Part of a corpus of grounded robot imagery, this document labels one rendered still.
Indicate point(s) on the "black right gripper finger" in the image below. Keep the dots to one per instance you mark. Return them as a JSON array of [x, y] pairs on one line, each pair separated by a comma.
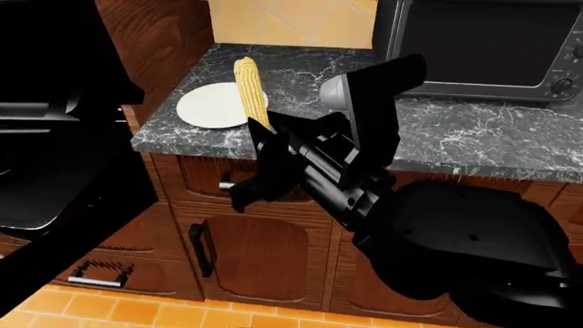
[[268, 167], [296, 121]]

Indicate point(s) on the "yellow corn cob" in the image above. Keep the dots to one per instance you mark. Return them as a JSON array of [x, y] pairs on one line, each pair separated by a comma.
[[249, 85]]

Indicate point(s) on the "white round plate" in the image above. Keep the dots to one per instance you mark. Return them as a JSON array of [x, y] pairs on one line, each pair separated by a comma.
[[207, 107]]

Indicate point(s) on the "dark grey toaster oven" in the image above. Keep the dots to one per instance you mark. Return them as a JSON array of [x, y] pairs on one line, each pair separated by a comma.
[[478, 44]]

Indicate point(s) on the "round black oven knob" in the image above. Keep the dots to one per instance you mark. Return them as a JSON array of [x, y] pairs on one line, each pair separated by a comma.
[[579, 50], [564, 84]]

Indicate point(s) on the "brown wooden base cabinet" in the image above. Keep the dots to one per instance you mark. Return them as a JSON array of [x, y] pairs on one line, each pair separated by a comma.
[[282, 273]]

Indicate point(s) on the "tall brown wooden cabinet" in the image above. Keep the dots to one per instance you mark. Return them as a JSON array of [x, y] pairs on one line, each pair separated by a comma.
[[155, 51]]

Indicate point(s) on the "black bracket with grey camera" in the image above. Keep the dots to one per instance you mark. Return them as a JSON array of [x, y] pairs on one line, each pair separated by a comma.
[[378, 102]]

